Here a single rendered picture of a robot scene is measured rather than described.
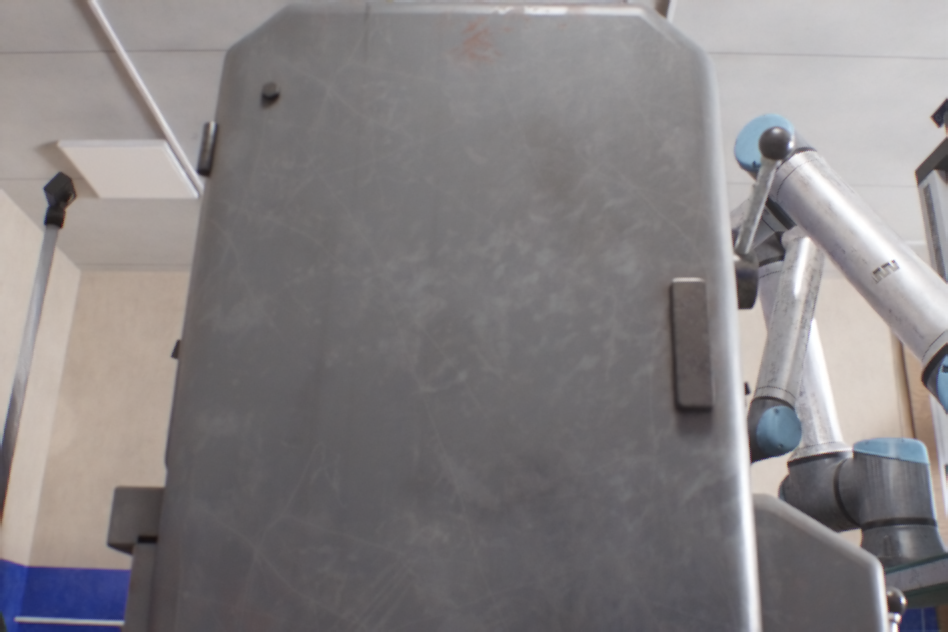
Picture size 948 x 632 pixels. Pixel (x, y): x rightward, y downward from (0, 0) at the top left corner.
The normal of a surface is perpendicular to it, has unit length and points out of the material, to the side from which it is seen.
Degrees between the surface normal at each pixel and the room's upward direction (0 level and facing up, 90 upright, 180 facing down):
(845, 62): 180
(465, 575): 90
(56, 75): 180
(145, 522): 90
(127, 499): 90
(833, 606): 90
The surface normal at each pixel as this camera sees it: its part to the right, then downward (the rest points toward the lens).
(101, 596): 0.00, -0.38
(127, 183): -0.01, 0.93
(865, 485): -0.87, -0.19
